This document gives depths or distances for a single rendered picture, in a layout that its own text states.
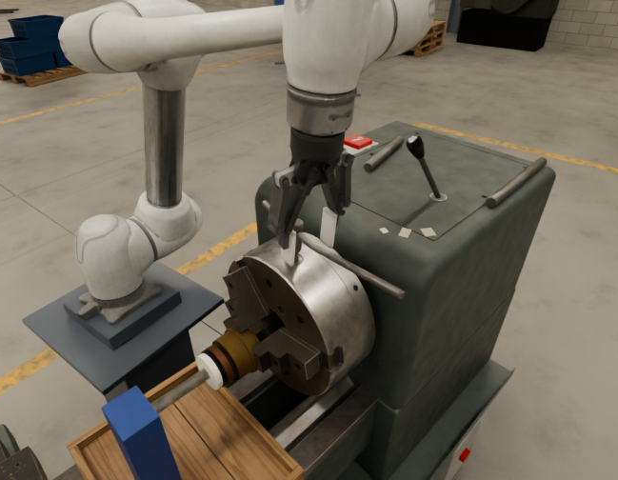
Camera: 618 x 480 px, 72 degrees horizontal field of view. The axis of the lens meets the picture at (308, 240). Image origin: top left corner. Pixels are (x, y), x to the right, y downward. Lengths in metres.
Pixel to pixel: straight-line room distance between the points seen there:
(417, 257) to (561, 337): 1.93
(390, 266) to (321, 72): 0.39
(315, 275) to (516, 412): 1.61
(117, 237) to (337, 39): 0.92
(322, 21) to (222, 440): 0.78
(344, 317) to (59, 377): 1.87
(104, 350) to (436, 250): 0.98
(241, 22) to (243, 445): 0.77
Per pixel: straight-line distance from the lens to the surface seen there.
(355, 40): 0.53
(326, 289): 0.75
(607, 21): 10.67
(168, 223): 1.32
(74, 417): 2.26
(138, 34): 0.81
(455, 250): 0.82
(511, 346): 2.49
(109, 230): 1.28
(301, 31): 0.52
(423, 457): 1.36
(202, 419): 1.00
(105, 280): 1.32
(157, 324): 1.40
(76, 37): 0.94
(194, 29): 0.76
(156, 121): 1.14
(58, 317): 1.55
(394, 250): 0.79
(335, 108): 0.55
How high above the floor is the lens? 1.71
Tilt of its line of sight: 35 degrees down
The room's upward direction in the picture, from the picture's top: straight up
